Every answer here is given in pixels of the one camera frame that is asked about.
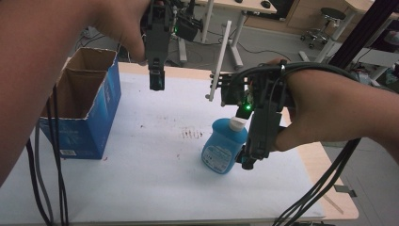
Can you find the grey tape piece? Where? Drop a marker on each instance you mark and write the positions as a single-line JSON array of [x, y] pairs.
[[345, 190]]

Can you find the person's right hand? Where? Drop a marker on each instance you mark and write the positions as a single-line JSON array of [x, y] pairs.
[[326, 109]]

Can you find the black stool on castors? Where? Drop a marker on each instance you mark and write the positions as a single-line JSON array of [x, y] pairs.
[[323, 26]]

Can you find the white table mat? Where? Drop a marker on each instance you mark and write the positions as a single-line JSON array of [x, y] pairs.
[[150, 163]]

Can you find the blue bottle with white cap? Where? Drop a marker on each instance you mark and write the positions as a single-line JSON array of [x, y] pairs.
[[224, 147]]

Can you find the white-legged desk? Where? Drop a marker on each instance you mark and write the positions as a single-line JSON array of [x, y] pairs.
[[238, 34]]

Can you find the blue cardboard box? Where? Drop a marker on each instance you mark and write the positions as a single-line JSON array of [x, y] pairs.
[[89, 106]]

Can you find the black computer mouse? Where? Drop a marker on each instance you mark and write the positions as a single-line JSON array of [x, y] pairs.
[[266, 4]]

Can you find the black metal frame post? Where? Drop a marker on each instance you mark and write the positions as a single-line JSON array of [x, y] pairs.
[[363, 31]]

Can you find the person's left hand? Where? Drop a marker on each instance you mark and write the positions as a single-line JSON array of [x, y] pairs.
[[125, 22]]

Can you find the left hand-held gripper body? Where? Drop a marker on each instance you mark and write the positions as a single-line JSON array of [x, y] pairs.
[[156, 34]]

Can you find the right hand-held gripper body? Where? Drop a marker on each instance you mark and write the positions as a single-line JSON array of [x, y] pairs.
[[266, 103]]

